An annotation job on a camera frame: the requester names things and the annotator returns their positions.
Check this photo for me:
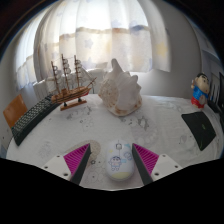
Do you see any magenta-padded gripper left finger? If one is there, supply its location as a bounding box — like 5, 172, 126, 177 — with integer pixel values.
40, 143, 92, 186

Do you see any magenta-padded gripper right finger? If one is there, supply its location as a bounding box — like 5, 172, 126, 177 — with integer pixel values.
131, 143, 184, 186

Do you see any white cartoon-print computer mouse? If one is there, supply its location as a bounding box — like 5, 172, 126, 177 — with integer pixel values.
105, 139, 136, 182

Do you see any black mouse pad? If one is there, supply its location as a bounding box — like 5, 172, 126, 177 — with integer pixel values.
181, 110, 217, 152

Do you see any white printed tablecloth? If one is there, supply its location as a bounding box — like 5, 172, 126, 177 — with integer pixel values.
5, 93, 224, 189

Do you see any black keyboard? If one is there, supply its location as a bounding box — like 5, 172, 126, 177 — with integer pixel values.
10, 93, 63, 147

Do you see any wooden model sailing ship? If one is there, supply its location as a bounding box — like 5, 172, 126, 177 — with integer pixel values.
50, 53, 98, 112

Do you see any large white conch shell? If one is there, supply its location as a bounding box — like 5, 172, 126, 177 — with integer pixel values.
97, 58, 143, 117

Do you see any orange wooden chair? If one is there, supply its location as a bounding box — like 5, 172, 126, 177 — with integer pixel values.
2, 94, 29, 129

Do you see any cartoon boy figurine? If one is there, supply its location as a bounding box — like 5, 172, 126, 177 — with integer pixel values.
190, 72, 211, 109

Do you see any black router with antennas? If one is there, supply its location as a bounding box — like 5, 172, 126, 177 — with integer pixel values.
209, 75, 224, 114

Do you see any white star-print curtain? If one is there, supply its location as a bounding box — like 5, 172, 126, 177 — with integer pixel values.
14, 0, 171, 91

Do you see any white wall shelf unit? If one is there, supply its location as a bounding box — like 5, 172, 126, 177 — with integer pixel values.
196, 19, 224, 78

